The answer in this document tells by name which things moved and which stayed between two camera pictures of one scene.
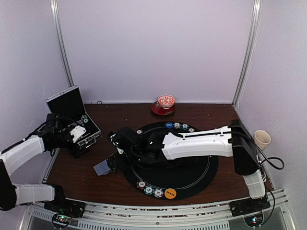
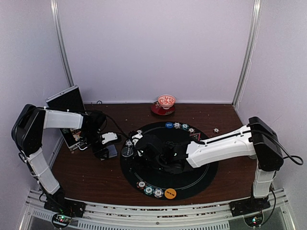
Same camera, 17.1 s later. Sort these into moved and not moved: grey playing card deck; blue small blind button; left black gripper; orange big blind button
Moved: left black gripper; grey playing card deck
Not moved: orange big blind button; blue small blind button
